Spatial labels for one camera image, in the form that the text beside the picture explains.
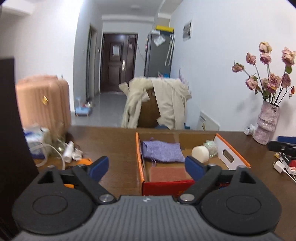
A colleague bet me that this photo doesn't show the white cylindrical sponge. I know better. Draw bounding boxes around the white cylindrical sponge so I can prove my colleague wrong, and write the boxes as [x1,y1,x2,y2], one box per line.
[191,146,210,163]

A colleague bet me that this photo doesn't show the purple knitted pouch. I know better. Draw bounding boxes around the purple knitted pouch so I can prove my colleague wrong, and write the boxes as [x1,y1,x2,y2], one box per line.
[142,140,185,163]

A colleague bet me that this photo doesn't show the brown layered sponge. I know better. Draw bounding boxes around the brown layered sponge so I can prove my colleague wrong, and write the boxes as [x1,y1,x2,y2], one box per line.
[149,167,191,182]

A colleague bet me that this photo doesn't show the red white small box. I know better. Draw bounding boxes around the red white small box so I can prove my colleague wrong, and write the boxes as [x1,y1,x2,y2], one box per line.
[280,153,296,175]

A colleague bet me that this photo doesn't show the white charger adapter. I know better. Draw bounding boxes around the white charger adapter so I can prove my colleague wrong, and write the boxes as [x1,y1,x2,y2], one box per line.
[273,161,287,173]

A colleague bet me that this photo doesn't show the pink textured vase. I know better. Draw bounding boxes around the pink textured vase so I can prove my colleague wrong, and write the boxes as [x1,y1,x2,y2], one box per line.
[253,101,280,145]

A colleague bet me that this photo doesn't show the small white jar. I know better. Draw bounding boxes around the small white jar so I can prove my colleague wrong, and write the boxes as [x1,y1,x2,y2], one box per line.
[244,124,256,136]

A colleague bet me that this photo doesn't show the red cardboard box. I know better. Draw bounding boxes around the red cardboard box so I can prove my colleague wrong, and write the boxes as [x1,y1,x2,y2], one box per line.
[135,131,251,197]

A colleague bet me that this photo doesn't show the dried pink roses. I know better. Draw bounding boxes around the dried pink roses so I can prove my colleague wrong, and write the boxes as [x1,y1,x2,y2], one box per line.
[231,41,295,106]

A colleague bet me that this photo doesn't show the blue pet feeder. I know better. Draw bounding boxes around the blue pet feeder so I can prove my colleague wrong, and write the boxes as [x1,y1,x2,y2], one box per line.
[75,97,93,116]

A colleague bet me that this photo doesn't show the black paper shopping bag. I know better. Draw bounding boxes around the black paper shopping bag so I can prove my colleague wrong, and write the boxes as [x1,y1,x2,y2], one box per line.
[1,57,39,240]

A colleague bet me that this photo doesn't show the wooden chair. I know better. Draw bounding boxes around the wooden chair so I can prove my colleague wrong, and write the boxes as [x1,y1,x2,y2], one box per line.
[137,89,161,128]

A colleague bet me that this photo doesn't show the pink hard-shell suitcase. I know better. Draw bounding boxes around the pink hard-shell suitcase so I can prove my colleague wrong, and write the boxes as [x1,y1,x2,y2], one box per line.
[15,75,71,136]

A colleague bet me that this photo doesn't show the beige coat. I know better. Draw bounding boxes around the beige coat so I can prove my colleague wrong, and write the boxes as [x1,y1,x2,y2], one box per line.
[119,77,192,130]

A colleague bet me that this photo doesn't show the dark brown entrance door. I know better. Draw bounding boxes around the dark brown entrance door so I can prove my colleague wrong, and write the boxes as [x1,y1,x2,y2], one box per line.
[100,33,138,92]

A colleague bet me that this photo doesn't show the grey refrigerator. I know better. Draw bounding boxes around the grey refrigerator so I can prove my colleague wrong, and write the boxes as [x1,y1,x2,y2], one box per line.
[144,32,174,78]

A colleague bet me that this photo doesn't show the yellow box on fridge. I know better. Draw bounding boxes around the yellow box on fridge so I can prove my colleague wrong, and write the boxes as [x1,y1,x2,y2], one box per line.
[155,25,174,33]

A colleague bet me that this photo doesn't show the orange black strap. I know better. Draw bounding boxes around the orange black strap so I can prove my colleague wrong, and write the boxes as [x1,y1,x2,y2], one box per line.
[62,158,93,189]

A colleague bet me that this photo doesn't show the white board against wall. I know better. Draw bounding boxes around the white board against wall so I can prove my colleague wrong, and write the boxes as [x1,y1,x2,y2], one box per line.
[197,111,220,131]

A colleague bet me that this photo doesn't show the white cable bundle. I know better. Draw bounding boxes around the white cable bundle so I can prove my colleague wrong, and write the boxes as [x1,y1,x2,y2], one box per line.
[23,124,84,167]

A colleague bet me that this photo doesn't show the wall picture frame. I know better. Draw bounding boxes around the wall picture frame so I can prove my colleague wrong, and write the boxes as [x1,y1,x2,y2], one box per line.
[183,20,193,41]

